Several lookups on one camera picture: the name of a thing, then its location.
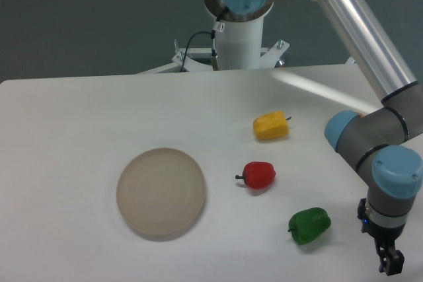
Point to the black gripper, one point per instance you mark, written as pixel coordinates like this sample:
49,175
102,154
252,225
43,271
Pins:
385,230

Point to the red toy bell pepper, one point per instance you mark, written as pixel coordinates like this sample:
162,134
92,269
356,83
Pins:
257,175

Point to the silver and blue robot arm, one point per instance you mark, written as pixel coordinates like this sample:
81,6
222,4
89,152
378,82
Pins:
373,145

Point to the green toy bell pepper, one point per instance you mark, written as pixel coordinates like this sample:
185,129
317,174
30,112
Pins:
307,225

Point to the yellow toy bell pepper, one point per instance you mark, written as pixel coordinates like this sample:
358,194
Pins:
270,126

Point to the beige round plate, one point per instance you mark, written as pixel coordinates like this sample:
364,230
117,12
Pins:
161,193

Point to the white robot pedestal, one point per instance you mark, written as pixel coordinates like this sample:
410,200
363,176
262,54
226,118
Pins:
236,39

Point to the white pedestal base frame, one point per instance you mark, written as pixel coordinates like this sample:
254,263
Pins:
199,59

